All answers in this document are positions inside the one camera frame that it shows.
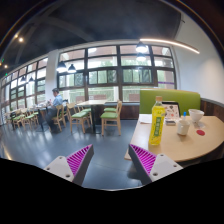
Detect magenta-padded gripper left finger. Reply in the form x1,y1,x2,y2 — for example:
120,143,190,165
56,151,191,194
43,143,95,187

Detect person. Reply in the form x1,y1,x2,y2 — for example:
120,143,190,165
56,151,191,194
45,87,64,133

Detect white ribbed mug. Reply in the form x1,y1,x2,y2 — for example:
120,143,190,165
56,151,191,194
176,118,192,136

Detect black pendant lamps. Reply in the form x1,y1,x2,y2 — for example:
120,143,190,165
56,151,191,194
18,40,149,84

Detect long curved ceiling light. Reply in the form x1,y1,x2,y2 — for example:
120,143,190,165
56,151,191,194
139,37,200,55

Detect wooden chairs with green seats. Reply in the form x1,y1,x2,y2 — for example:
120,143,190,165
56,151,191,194
4,99,124,137

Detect white bowl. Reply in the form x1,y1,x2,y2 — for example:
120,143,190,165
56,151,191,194
188,108,205,123

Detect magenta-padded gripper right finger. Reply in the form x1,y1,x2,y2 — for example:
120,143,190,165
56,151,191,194
128,143,184,186

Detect yellow drink bottle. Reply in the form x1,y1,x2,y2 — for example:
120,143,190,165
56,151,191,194
148,95,167,146

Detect white paper sheet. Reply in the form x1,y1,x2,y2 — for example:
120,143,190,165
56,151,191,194
138,113,154,125

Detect black tablet with pictures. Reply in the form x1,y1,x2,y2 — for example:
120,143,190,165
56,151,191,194
162,101,181,120

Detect green upholstered bench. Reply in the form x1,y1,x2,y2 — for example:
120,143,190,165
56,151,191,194
139,88,202,115

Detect wooden dining table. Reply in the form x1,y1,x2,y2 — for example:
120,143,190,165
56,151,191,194
75,99,108,134

